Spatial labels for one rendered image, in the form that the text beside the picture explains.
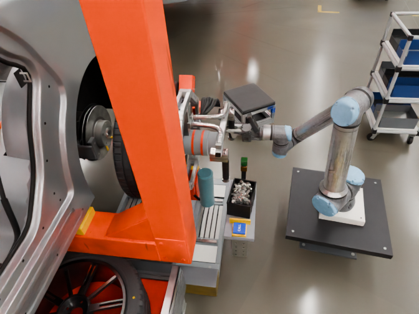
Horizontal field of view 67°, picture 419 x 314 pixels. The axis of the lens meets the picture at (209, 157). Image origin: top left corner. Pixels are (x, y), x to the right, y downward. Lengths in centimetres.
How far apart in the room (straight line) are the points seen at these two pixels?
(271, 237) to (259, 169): 68
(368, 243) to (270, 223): 69
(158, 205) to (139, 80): 57
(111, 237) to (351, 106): 125
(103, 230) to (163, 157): 71
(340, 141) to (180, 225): 83
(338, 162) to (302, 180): 70
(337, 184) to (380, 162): 135
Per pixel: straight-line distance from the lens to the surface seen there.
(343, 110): 150
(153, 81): 91
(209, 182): 174
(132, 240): 160
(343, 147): 162
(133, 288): 169
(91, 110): 188
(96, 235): 168
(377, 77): 331
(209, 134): 170
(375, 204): 234
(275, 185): 267
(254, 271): 223
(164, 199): 126
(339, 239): 209
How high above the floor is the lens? 199
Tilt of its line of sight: 43 degrees down
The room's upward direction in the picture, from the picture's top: 4 degrees counter-clockwise
